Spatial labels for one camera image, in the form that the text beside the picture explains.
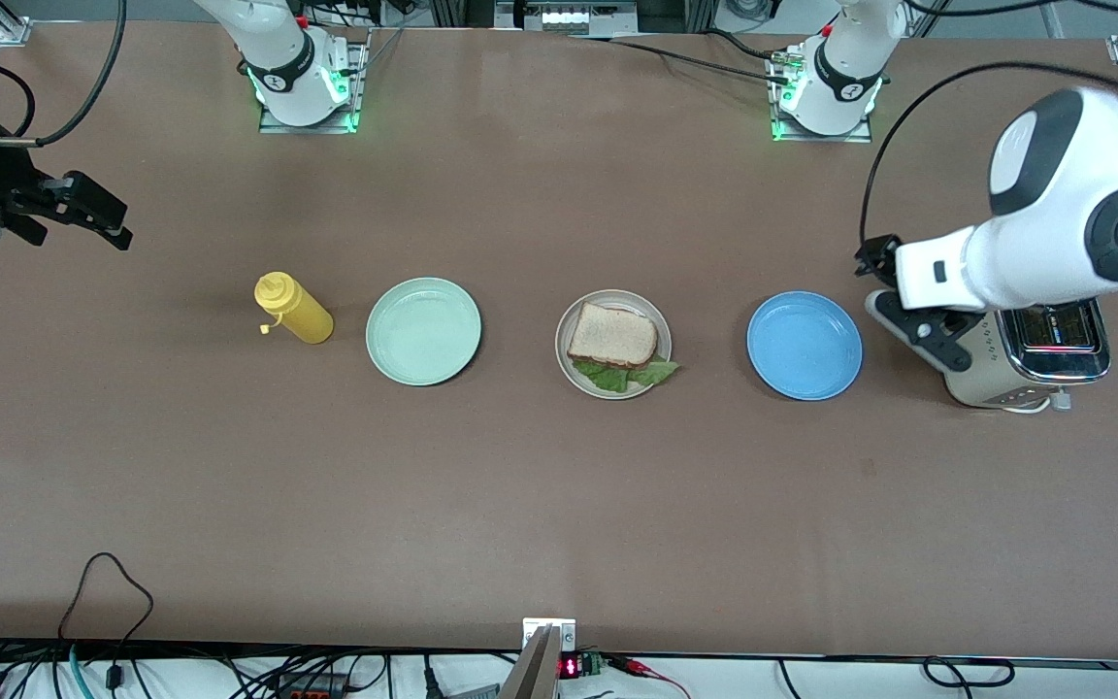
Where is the green lettuce leaf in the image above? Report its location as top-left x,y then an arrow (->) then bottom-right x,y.
573,358 -> 681,394

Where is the black looped cable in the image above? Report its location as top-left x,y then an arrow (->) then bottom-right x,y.
56,552 -> 155,671

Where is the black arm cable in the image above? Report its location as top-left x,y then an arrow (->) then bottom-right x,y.
858,0 -> 1118,255
0,0 -> 127,149

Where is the yellow squeeze bottle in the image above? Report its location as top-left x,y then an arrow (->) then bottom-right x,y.
254,272 -> 335,346

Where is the mint green plate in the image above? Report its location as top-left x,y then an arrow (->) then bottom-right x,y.
366,278 -> 482,387

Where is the black coiled cable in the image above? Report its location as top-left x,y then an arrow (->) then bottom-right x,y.
923,657 -> 1016,688

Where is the beige plate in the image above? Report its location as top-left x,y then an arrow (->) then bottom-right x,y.
555,289 -> 673,401

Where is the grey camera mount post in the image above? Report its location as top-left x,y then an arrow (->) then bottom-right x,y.
496,626 -> 560,699

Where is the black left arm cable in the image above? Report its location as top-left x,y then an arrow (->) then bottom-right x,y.
858,0 -> 1118,255

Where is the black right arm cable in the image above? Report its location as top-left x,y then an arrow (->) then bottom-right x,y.
0,0 -> 127,149

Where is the red clip cable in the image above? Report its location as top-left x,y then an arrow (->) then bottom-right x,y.
608,655 -> 691,698

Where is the blue plate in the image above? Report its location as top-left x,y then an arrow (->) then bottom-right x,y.
746,291 -> 864,402

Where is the beige chrome toaster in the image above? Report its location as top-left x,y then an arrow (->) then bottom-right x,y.
942,296 -> 1113,415

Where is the brown crusted bread slice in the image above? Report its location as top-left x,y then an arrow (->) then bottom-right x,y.
567,302 -> 660,369

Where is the black cable on table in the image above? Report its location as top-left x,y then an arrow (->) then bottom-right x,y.
569,29 -> 798,83

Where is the white box device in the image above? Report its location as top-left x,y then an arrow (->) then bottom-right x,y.
520,0 -> 638,38

